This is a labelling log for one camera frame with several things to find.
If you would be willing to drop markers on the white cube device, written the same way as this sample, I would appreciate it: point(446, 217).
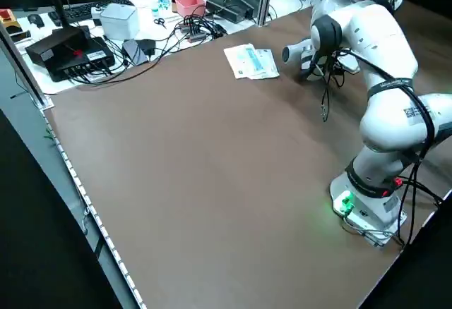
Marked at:
point(120, 21)

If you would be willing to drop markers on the aluminium frame rail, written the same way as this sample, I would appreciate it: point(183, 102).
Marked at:
point(24, 69)

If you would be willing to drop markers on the small white device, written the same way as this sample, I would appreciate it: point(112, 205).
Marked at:
point(96, 15)

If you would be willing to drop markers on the black keyboard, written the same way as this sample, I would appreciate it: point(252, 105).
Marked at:
point(84, 11)

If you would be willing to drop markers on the black computer mouse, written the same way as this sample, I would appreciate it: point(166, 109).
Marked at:
point(36, 20)

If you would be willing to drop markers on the blue white mask packet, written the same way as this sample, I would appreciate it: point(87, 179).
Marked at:
point(270, 67)
point(240, 60)

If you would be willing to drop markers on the red yellow emergency button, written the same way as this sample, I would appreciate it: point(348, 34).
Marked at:
point(7, 19)

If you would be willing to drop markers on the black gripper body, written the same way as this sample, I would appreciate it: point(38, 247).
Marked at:
point(314, 74)

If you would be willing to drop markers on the black scissors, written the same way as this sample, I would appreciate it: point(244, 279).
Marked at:
point(160, 22)

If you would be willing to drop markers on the pink plastic bin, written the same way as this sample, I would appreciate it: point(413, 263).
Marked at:
point(190, 5)

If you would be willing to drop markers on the white led strip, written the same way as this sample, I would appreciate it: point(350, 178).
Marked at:
point(95, 213)

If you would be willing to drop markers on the black network switch box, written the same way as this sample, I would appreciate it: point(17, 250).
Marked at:
point(67, 49)

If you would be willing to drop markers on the black ridged power supply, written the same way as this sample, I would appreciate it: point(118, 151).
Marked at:
point(243, 4)
point(222, 7)

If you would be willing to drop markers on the grey usb hub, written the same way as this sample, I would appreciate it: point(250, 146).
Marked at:
point(194, 34)

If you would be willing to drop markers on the dark grey power adapter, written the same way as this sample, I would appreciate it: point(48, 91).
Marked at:
point(135, 52)

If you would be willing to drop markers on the black plug adapter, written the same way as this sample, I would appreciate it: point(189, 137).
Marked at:
point(146, 46)

